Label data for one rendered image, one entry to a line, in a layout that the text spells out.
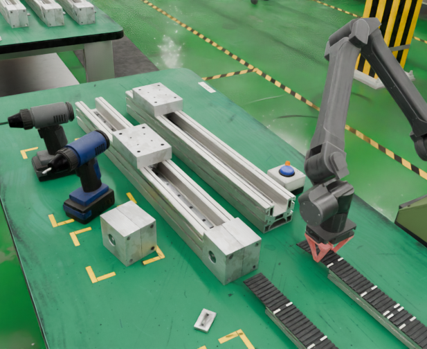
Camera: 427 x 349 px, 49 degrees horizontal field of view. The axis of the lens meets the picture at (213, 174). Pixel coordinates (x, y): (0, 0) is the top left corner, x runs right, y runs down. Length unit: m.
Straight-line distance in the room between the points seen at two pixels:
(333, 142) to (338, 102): 0.11
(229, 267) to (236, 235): 0.07
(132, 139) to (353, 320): 0.75
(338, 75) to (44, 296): 0.83
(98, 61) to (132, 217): 1.79
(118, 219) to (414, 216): 0.76
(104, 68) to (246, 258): 1.96
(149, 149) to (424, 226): 0.76
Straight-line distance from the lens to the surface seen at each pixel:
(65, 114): 1.37
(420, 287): 1.22
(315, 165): 1.02
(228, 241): 1.06
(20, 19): 2.83
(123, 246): 1.10
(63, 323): 1.06
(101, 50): 2.80
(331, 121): 1.07
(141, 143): 1.34
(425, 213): 1.31
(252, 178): 1.32
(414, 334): 1.07
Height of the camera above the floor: 1.58
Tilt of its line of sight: 34 degrees down
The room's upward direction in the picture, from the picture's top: 3 degrees clockwise
